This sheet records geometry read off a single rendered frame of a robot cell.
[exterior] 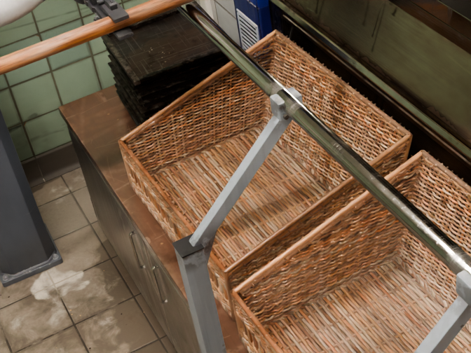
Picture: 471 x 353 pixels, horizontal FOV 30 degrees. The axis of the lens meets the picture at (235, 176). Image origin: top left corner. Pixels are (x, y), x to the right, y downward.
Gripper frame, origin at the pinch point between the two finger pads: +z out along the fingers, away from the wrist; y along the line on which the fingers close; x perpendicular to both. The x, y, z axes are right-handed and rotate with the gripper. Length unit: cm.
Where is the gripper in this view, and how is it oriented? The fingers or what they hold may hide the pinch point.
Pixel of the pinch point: (117, 20)
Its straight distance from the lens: 169.5
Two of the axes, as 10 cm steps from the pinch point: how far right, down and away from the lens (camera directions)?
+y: 1.4, 7.5, 6.4
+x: -8.8, 3.9, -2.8
